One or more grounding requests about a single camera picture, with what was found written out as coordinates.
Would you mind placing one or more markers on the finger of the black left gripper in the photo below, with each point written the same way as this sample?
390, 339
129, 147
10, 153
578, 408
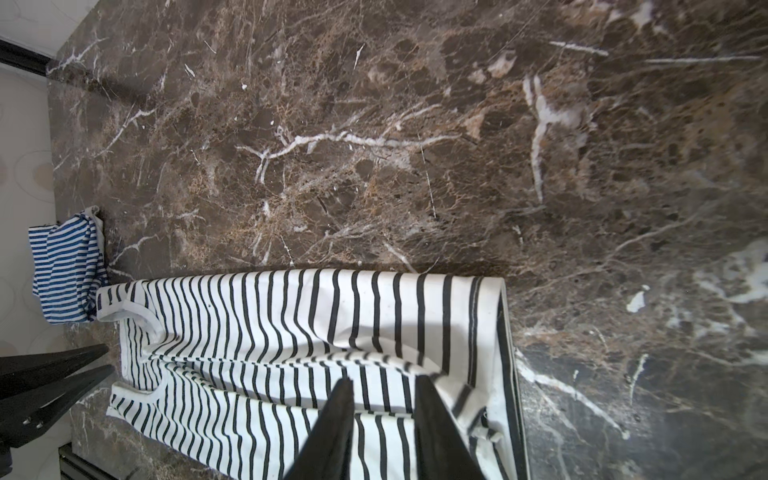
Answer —
24, 373
28, 415

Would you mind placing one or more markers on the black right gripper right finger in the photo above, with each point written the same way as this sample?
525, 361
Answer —
440, 450

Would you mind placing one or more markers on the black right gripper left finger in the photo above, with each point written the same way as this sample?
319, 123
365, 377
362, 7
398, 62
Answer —
326, 454

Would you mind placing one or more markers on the blue white striped tank top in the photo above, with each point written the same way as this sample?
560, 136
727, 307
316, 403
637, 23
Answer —
69, 267

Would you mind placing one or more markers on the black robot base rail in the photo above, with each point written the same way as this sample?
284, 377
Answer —
73, 467

